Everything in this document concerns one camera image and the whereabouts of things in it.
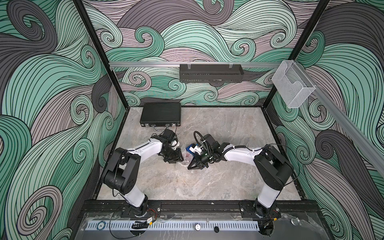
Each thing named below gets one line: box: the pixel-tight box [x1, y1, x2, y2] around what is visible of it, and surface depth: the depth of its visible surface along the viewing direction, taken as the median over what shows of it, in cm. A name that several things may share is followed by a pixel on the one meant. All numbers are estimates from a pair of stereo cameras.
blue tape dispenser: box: [186, 143, 196, 155], surface depth 84 cm
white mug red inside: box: [183, 152, 193, 162], surface depth 86 cm
